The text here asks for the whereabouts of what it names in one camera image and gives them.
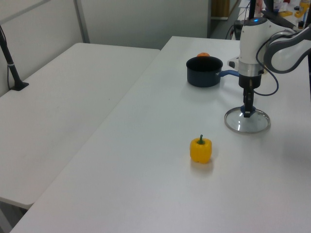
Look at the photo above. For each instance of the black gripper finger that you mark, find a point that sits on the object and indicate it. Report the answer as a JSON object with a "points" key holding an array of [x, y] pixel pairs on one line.
{"points": [[248, 104], [244, 97]]}

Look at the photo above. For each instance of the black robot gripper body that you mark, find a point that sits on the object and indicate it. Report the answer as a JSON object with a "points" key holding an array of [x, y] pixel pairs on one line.
{"points": [[249, 82]]}

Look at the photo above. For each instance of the glass lid with blue knob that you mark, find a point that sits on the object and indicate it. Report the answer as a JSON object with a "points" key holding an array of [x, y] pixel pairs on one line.
{"points": [[263, 121]]}

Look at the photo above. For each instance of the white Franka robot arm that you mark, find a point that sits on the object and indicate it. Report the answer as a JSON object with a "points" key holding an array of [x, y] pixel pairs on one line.
{"points": [[250, 43]]}

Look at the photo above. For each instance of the dark blue saucepan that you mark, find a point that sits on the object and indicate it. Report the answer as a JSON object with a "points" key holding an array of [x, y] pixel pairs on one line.
{"points": [[201, 77]]}

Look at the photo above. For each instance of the orange tangerine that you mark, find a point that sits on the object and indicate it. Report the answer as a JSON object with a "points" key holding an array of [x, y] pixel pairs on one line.
{"points": [[203, 54]]}

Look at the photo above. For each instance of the yellow bell pepper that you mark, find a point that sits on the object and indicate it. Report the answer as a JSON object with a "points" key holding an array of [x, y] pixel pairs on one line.
{"points": [[200, 151]]}

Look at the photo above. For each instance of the thin black vertical pole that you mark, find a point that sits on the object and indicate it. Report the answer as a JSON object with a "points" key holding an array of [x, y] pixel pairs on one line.
{"points": [[252, 8]]}

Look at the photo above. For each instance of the wooden cabinet panel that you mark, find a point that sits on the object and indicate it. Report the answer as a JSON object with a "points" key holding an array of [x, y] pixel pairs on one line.
{"points": [[219, 8]]}

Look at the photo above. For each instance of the yellow object on desk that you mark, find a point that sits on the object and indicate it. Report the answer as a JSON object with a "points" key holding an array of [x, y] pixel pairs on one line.
{"points": [[301, 11]]}

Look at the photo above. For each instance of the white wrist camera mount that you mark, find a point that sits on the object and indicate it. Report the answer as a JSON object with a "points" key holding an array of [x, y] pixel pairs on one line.
{"points": [[233, 63]]}

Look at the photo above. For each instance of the grey partition post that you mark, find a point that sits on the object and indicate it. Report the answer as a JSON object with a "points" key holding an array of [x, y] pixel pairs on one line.
{"points": [[82, 24]]}

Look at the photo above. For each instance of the black camera pole with base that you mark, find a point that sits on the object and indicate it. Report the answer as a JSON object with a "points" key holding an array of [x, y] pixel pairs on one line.
{"points": [[14, 72]]}

